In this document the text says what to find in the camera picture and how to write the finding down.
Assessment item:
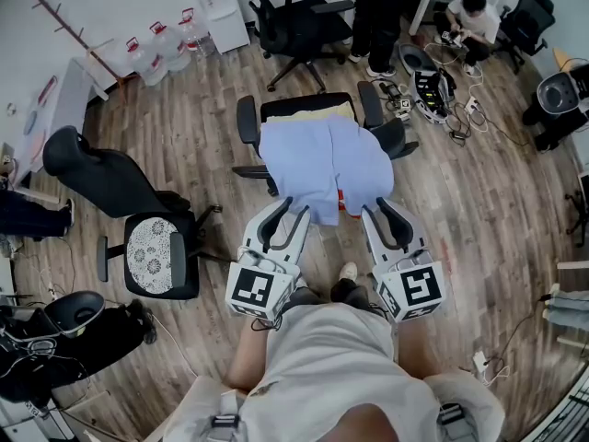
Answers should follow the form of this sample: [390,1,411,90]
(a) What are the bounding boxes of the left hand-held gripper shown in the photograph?
[225,196,313,331]

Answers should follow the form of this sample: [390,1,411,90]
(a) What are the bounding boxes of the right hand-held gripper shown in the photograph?
[361,195,448,324]

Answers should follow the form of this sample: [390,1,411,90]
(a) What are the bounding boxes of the light blue shirt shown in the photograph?
[259,113,396,226]

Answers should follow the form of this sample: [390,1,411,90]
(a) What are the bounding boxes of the black mesh office chair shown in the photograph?
[231,80,420,197]

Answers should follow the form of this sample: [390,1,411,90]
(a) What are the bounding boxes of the person's right forearm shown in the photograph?
[394,318,441,379]

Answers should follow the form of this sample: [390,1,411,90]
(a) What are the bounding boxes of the person's left forearm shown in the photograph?
[227,327,277,390]

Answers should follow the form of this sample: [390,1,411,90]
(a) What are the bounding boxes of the black high-back office chair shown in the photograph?
[41,125,223,301]

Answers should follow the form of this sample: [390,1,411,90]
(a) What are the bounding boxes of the black office chair with headrest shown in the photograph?
[233,0,356,94]

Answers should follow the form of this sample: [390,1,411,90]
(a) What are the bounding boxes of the person's dark trousers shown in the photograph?
[280,278,374,312]

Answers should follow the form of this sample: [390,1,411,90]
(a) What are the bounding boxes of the patterned round seat cushion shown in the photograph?
[126,216,179,290]

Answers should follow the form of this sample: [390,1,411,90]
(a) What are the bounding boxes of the person's white t-shirt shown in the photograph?
[163,304,505,442]

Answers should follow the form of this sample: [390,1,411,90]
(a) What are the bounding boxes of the gray gripper device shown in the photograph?
[386,97,412,120]

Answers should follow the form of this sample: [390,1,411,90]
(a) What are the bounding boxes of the black white backpack rig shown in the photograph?
[409,67,456,124]

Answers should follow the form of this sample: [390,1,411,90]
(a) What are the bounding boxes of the clear water jug red cap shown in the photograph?
[178,7,215,57]
[124,37,165,87]
[149,20,191,73]

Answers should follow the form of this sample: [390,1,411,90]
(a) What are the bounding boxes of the white water dispenser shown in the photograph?
[189,0,250,54]

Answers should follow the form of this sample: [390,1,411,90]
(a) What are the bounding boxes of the white desk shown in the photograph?
[407,0,461,36]

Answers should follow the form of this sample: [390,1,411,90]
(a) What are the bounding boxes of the white table with pink items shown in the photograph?
[8,57,110,188]

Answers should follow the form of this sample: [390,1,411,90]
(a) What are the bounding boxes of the wooden coat rack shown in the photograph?
[29,0,139,105]

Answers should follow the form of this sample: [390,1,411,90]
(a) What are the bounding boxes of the gray shoulder strap buckle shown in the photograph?
[210,391,243,442]
[435,401,464,427]

